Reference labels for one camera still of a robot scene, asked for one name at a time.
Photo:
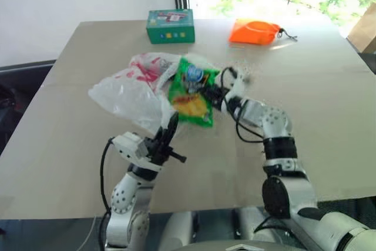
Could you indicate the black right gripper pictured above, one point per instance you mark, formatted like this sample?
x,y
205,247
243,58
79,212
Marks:
x,y
216,98

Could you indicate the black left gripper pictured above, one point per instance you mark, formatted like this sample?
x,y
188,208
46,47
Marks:
x,y
158,152

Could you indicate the green snack packet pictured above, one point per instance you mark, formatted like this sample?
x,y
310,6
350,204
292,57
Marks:
x,y
192,95

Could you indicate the clear plastic bag red print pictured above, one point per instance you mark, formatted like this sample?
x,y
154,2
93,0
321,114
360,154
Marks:
x,y
132,95

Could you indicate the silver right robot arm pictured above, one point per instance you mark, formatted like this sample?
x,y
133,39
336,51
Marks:
x,y
282,151

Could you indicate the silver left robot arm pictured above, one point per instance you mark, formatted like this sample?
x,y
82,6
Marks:
x,y
123,198

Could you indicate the green cardboard box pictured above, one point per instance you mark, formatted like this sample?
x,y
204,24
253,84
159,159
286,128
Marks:
x,y
171,26

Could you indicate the silver rounded robot leg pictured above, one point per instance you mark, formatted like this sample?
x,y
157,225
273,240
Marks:
x,y
179,224
249,221

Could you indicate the grey robot torso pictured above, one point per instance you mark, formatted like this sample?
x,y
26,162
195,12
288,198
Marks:
x,y
235,243

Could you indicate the black chair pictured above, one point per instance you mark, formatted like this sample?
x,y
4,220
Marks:
x,y
17,86

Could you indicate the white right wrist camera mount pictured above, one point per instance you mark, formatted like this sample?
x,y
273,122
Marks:
x,y
235,86

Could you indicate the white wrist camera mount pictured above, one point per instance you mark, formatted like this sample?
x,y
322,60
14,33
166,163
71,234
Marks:
x,y
235,86
129,145

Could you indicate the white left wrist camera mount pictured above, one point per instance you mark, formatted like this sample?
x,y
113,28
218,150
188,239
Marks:
x,y
129,145

